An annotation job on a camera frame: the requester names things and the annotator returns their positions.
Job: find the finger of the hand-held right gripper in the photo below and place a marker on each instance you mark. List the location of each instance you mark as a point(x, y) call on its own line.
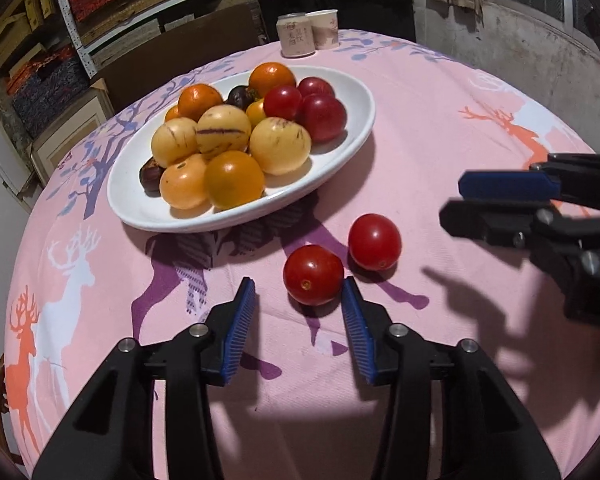
point(480, 222)
point(505, 183)

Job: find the beige framed panel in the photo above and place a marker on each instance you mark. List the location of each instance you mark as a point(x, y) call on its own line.
point(70, 130)

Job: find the beige paper cup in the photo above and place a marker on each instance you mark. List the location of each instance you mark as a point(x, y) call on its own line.
point(326, 30)

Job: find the red cherry tomato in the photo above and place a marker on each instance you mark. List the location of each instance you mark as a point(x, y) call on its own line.
point(282, 101)
point(375, 241)
point(313, 275)

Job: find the dark purple mangosteen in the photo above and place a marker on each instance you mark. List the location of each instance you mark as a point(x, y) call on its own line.
point(150, 175)

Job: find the yellow pepino melon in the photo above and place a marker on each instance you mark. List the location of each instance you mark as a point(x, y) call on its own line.
point(223, 131)
point(280, 145)
point(174, 142)

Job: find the white plate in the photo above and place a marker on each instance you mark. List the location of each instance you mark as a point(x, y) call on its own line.
point(350, 110)

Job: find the pile of patterned gift boxes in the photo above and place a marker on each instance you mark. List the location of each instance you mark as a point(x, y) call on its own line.
point(45, 90)

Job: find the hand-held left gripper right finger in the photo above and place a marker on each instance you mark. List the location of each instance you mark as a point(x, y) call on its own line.
point(360, 330)

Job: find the dark purple fruit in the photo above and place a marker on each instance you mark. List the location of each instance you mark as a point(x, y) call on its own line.
point(240, 96)

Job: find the pink deer print tablecloth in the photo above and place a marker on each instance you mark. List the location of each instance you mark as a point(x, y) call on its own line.
point(455, 120)

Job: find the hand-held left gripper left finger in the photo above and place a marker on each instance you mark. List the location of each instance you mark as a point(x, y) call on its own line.
point(237, 330)

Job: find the red plum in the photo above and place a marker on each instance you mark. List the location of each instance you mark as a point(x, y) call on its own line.
point(316, 86)
point(322, 117)

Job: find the white metal shelf rack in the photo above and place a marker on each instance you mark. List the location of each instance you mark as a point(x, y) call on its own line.
point(75, 25)

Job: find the beige beverage can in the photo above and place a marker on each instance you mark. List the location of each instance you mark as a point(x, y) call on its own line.
point(295, 35)

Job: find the brown cardboard sheet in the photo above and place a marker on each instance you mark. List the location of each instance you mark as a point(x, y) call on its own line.
point(190, 45)

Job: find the orange tangerine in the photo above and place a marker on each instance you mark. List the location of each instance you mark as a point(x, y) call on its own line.
point(172, 112)
point(200, 101)

